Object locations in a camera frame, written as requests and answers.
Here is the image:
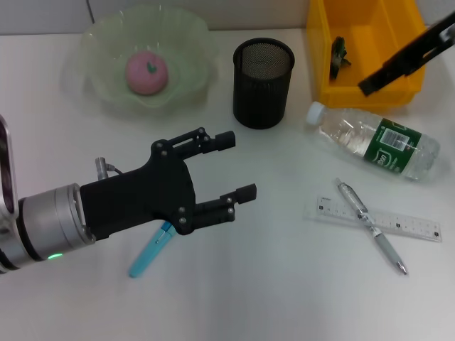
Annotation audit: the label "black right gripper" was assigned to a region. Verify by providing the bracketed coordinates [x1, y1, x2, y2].
[357, 13, 455, 97]

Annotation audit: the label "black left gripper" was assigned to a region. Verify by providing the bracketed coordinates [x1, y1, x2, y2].
[78, 126, 257, 240]

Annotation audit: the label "green plastic wrapper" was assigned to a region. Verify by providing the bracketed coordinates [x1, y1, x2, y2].
[328, 35, 353, 80]

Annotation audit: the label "clear bottle with green label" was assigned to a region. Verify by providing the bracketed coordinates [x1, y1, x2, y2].
[304, 101, 441, 183]

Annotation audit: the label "pink toy peach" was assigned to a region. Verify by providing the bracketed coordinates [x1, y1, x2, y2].
[124, 50, 170, 96]

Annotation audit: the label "blue scissors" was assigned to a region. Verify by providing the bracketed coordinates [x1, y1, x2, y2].
[128, 220, 176, 279]

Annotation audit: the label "transparent plastic ruler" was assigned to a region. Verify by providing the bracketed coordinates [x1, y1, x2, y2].
[304, 194, 443, 244]

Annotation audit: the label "translucent green fruit plate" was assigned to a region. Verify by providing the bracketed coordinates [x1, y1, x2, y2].
[62, 4, 220, 118]

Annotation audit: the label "grey retractable pen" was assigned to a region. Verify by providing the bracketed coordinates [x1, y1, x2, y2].
[333, 177, 409, 276]

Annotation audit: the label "yellow plastic storage bin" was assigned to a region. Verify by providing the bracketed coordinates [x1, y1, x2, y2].
[306, 0, 427, 108]

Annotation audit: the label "black mesh cylinder cup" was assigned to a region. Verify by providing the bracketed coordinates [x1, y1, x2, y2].
[232, 38, 296, 131]

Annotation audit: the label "left gripper cable with connector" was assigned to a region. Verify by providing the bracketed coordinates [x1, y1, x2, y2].
[95, 156, 125, 180]

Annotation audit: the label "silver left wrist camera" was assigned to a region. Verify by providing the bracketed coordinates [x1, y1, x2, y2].
[0, 114, 19, 218]

